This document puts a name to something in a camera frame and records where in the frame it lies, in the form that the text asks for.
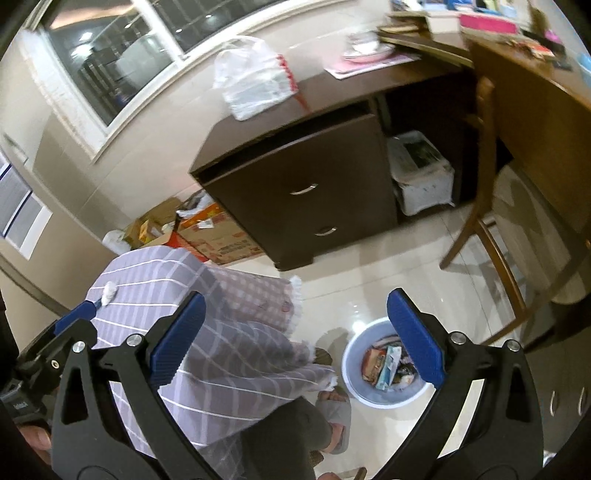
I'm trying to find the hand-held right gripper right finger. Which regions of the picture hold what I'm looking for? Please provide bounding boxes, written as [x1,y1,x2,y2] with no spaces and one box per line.
[379,287,544,480]

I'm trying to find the orange cardboard box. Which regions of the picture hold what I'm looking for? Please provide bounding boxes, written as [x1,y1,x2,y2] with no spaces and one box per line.
[175,203,266,266]

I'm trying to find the person's left hand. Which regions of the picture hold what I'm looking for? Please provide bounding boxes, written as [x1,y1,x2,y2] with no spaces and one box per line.
[18,424,52,464]

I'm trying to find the grey checked tablecloth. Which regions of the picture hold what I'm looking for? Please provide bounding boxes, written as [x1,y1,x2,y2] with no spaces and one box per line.
[85,247,338,467]

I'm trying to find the white cabinet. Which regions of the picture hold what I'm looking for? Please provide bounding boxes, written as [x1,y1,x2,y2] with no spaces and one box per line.
[522,351,591,467]

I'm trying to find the grey slipper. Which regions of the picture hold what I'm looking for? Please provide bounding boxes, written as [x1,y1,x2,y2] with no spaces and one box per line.
[314,399,352,455]

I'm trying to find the stack of books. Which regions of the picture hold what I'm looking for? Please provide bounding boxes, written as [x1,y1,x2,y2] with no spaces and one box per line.
[376,0,522,44]

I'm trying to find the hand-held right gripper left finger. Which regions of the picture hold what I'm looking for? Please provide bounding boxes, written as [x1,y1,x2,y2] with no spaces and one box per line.
[50,291,222,480]

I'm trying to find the white printer box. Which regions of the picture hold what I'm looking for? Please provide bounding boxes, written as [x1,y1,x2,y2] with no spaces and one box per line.
[387,130,455,217]

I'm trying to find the clear plastic bag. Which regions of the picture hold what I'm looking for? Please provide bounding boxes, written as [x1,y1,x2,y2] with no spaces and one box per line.
[213,36,298,121]

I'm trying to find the wooden chair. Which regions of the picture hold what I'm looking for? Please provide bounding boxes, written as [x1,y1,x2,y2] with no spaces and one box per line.
[438,76,529,344]

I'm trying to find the person's leg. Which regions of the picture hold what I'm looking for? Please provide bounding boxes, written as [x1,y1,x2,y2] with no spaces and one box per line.
[240,397,333,480]

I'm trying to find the wooden desk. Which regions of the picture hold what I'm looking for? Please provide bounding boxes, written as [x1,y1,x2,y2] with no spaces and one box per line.
[462,32,591,305]

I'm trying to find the blue plastic trash bin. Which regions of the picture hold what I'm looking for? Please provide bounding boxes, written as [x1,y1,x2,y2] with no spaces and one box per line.
[342,318,432,409]

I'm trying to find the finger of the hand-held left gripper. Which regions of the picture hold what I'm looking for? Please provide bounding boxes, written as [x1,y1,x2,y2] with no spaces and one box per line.
[18,299,103,370]

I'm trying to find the white framed window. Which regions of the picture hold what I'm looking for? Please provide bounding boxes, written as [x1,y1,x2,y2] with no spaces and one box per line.
[14,0,352,162]

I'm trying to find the open cardboard box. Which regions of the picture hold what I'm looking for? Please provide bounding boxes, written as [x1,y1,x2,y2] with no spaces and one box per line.
[121,198,185,252]

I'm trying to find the grey plastic bag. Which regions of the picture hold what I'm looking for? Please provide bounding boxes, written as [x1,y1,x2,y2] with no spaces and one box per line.
[178,191,213,217]

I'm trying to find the pink papers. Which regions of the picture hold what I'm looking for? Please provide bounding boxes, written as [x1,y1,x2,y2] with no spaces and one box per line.
[323,53,422,80]

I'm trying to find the dark wooden cabinet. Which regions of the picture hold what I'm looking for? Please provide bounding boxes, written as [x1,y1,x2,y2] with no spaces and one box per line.
[189,46,476,272]

